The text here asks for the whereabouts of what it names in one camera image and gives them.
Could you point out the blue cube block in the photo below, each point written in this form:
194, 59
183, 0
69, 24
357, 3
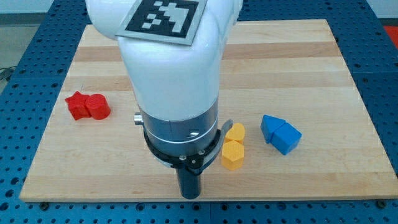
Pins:
286, 138

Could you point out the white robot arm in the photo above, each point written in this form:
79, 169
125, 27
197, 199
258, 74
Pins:
172, 51

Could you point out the black white fiducial marker tag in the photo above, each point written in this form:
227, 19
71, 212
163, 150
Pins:
169, 21

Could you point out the blue triangle block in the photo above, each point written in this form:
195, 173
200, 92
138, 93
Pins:
269, 125

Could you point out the red star block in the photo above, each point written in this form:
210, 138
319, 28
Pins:
77, 107

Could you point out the wooden board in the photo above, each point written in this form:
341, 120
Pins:
292, 70

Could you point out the red cylinder block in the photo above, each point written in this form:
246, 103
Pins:
97, 106

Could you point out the blue perforated table plate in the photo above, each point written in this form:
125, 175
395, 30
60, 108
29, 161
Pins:
30, 95

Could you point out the yellow heart block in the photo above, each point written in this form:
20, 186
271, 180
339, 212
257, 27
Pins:
236, 133

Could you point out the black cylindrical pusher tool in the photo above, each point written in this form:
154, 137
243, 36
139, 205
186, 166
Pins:
189, 183

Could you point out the yellow hexagon block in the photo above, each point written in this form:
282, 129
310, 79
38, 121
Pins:
232, 155

